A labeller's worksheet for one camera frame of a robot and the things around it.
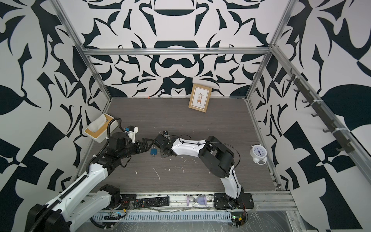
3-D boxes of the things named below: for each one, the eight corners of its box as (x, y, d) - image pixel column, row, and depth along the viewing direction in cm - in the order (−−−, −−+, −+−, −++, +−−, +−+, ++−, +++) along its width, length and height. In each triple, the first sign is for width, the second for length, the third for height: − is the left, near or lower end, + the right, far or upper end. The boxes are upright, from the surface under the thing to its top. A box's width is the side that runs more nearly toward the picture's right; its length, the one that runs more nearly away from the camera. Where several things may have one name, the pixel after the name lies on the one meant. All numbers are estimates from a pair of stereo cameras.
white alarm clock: (253, 165, 90) (256, 161, 86) (248, 147, 97) (250, 144, 93) (267, 165, 90) (271, 161, 86) (261, 147, 97) (264, 144, 93)
